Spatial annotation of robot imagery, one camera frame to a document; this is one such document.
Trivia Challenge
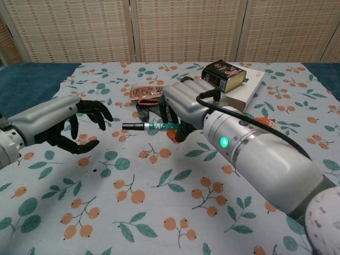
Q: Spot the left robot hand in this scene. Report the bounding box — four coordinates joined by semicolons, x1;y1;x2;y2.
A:
7;96;114;155

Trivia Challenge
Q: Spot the floral tablecloth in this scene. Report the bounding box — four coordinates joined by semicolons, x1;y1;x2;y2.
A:
0;61;340;255

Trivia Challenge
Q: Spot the crumpled orange white wrapper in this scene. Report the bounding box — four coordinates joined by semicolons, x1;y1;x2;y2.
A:
254;116;279;129

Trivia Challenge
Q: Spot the black luncheon meat can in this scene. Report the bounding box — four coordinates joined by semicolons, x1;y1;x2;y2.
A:
201;59;247;94

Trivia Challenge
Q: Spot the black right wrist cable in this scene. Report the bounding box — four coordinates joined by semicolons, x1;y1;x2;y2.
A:
195;89;313;160

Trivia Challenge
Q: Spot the green white marker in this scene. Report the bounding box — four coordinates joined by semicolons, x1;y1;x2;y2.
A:
143;122;181;131

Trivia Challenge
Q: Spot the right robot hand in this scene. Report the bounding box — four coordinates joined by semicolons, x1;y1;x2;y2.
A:
158;76;228;143

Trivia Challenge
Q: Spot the white flat box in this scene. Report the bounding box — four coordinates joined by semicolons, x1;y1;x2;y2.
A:
224;69;266;112

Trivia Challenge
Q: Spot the orange foil snack pouch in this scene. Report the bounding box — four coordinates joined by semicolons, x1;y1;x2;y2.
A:
122;85;164;101

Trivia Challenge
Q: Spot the woven bamboo screen panel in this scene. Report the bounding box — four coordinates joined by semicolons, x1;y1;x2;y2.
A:
325;34;340;64
130;0;245;64
0;13;27;66
238;0;340;64
0;0;134;64

